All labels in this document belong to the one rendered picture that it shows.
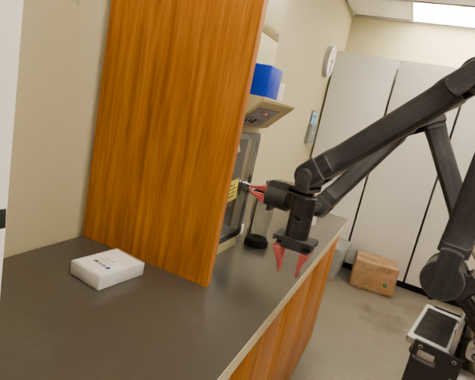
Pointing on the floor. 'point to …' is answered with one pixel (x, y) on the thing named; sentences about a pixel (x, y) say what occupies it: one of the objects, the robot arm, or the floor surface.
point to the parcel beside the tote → (374, 274)
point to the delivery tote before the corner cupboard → (338, 257)
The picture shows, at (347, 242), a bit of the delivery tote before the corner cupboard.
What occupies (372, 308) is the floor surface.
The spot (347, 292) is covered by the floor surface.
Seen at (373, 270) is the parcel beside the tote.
